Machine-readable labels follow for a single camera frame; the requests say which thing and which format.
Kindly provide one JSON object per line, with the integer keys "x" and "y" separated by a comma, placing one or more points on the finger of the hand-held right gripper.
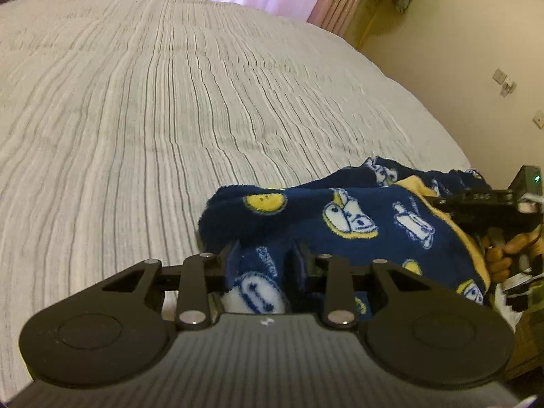
{"x": 476, "y": 208}

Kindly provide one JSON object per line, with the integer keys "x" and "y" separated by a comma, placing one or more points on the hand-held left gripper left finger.
{"x": 231, "y": 259}

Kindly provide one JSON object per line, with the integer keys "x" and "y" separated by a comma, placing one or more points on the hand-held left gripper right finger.
{"x": 298, "y": 259}

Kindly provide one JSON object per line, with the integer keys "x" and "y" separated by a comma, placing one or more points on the navy printed pajama pants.
{"x": 352, "y": 221}

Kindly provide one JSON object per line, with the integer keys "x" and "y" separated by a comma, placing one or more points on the person's right hand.
{"x": 499, "y": 259}

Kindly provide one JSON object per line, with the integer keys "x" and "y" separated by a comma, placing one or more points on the beige striped bed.
{"x": 170, "y": 114}

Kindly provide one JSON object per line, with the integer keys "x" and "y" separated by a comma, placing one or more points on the wall socket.
{"x": 505, "y": 81}
{"x": 539, "y": 119}

